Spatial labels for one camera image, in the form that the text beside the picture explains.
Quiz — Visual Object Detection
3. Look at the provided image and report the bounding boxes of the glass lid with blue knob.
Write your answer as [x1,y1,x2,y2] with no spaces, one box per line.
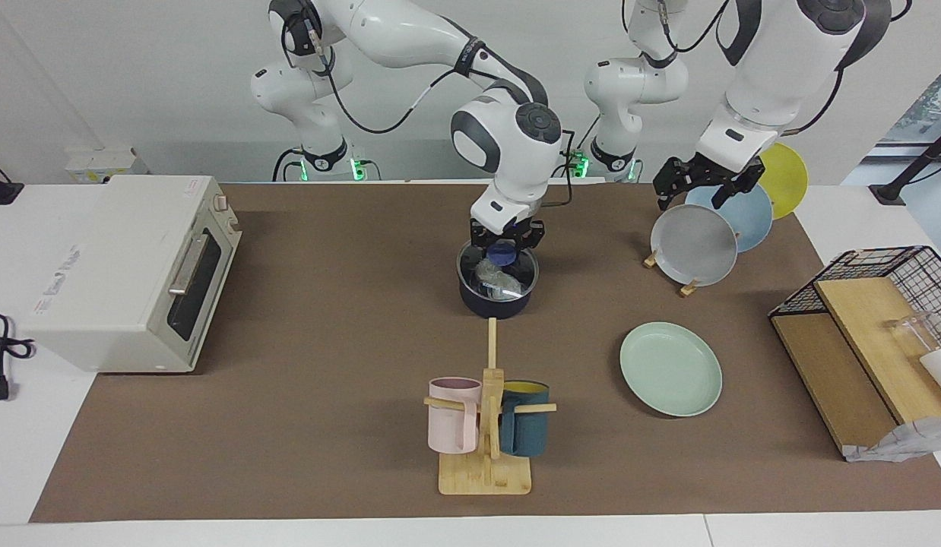
[457,239,540,302]

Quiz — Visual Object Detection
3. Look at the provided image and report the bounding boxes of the small white food bag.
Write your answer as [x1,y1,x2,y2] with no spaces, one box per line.
[474,262,529,299]

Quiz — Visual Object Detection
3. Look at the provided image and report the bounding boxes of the light blue plate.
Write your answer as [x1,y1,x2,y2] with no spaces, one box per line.
[685,182,774,253]

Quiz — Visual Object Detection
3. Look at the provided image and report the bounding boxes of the grey plate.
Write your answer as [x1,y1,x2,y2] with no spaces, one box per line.
[651,204,739,287]

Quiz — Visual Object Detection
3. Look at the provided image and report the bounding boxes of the yellow plate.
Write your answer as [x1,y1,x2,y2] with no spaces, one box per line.
[756,141,810,221]

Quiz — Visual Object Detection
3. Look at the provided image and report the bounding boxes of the wooden plate rack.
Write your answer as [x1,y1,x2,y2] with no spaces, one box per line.
[643,232,743,298]

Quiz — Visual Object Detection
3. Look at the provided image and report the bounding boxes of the pale green plate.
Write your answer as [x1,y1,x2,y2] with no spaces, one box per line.
[619,321,724,418]

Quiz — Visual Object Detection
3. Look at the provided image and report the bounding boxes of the pink mug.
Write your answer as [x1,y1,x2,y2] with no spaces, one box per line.
[428,377,483,455]

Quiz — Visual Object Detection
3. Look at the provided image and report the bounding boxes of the teal mug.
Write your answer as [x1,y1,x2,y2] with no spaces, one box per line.
[499,381,551,457]

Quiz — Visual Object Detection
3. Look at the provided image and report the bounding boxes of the light wooden board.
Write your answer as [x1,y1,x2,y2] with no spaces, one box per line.
[814,277,941,426]

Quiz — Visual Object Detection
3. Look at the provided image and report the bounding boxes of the wooden mug tree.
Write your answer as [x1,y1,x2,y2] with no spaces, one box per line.
[423,318,557,496]

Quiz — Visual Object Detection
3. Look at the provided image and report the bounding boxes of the clear glass beaker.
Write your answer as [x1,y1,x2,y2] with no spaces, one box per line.
[885,310,941,358]

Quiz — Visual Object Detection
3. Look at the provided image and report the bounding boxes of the brown table mat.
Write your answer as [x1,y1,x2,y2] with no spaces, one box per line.
[30,182,941,523]

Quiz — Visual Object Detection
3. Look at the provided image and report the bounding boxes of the beige toaster oven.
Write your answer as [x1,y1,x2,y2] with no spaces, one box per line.
[18,175,243,375]

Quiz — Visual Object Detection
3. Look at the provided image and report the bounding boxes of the dark pot with purple handle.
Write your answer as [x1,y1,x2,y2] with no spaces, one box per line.
[457,239,540,320]

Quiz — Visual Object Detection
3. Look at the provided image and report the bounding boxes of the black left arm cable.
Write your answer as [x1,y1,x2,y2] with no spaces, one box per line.
[626,0,916,138]

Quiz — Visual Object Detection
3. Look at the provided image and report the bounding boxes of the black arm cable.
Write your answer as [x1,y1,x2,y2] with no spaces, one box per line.
[303,15,578,207]
[626,0,916,138]

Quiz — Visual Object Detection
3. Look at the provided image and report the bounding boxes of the black wire basket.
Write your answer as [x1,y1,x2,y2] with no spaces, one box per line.
[769,245,941,346]

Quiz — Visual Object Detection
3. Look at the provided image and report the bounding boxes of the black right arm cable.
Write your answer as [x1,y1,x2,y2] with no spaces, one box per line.
[303,15,578,207]

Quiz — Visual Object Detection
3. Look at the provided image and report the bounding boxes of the black power cable with plug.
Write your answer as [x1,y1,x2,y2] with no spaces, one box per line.
[0,313,36,401]

